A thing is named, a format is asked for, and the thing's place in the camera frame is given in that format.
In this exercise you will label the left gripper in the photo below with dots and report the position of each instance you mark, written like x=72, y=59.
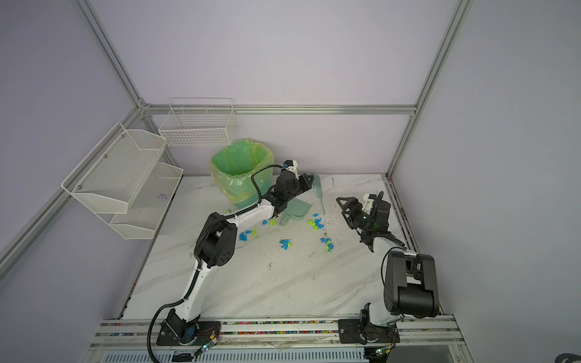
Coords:
x=307, y=184

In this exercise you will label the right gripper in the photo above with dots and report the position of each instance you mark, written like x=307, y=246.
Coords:
x=353, y=203

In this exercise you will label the green plastic dustpan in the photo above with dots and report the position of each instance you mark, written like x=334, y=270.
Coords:
x=296, y=209

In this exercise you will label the green hand brush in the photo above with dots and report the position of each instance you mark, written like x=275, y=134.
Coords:
x=317, y=186

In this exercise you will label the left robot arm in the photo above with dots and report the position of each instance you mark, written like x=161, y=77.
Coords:
x=214, y=248

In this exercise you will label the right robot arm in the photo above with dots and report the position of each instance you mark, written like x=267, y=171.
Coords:
x=409, y=286

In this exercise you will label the paper scrap cluster upper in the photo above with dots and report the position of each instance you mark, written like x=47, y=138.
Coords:
x=316, y=222

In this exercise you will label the paper scrap cluster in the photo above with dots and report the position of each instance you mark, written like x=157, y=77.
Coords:
x=285, y=244
x=316, y=222
x=328, y=244

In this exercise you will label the paper scrap cluster right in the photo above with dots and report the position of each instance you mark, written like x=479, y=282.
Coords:
x=328, y=244

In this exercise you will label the yellow-green bin liner bag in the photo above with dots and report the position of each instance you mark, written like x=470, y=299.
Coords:
x=240, y=165

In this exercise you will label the paper scrap cluster centre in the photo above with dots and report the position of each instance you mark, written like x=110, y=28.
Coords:
x=285, y=244

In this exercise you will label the blue paper scrap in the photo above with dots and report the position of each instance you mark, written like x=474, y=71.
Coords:
x=246, y=235

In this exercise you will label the white mesh two-tier shelf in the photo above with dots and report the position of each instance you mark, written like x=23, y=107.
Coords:
x=125, y=183

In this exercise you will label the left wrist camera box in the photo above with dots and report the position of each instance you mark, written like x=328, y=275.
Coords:
x=291, y=166

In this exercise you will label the white wire basket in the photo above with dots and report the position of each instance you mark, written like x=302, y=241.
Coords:
x=199, y=122

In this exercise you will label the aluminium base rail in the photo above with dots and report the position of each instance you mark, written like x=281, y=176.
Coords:
x=275, y=340

